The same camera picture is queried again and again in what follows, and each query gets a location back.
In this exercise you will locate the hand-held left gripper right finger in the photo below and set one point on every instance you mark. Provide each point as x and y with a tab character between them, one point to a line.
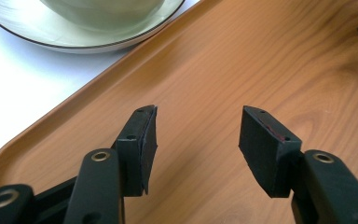
267	155

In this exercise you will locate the pale green bowl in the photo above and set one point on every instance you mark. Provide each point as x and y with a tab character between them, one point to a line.
105	11

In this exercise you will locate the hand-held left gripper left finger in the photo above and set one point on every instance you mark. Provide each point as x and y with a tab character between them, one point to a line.
136	155

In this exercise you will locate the wood-look tray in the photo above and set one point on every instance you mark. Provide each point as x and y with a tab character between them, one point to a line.
230	68

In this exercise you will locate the pale green plate dark rim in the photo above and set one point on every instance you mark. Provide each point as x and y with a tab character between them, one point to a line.
28	25

